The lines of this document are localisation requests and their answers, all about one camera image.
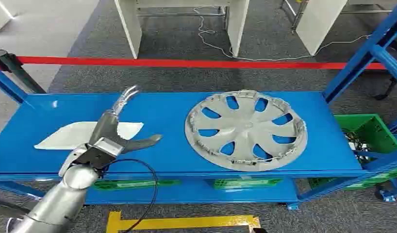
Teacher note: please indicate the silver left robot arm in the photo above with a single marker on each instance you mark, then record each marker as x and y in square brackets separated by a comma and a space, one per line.
[62, 202]

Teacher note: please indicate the black barrier post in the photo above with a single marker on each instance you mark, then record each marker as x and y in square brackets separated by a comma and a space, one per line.
[16, 70]

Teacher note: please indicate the large green plastic crate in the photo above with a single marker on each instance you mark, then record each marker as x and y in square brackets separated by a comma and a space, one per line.
[375, 132]

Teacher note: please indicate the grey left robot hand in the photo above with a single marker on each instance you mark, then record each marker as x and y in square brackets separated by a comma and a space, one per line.
[105, 135]

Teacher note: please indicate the grey wheel hubcap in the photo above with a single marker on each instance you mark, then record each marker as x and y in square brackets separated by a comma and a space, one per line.
[246, 128]

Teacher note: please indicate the white desk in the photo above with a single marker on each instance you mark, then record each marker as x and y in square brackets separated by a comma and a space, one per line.
[317, 22]
[132, 29]

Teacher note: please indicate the red barrier belt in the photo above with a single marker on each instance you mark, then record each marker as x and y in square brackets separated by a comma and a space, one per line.
[185, 63]

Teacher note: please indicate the blue metal shelf rack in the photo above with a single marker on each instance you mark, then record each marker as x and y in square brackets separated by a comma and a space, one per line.
[166, 112]

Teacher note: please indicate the white plastic panel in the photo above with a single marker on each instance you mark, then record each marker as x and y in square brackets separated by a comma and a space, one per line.
[65, 135]

